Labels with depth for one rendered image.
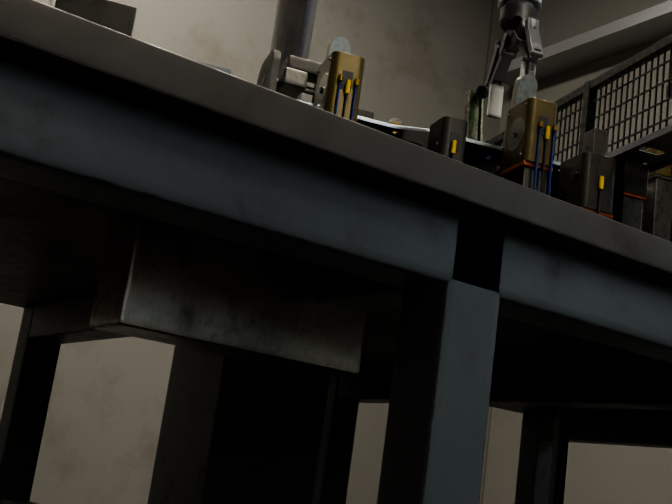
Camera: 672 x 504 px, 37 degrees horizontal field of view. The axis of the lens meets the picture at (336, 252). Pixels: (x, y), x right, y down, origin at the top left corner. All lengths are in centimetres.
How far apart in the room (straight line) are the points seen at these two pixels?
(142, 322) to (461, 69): 455
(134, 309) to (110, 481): 316
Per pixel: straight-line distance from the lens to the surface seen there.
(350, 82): 165
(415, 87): 535
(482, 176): 107
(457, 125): 173
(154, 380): 435
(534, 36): 202
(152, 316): 117
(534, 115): 175
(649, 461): 452
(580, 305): 121
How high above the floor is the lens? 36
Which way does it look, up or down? 13 degrees up
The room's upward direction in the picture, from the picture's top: 8 degrees clockwise
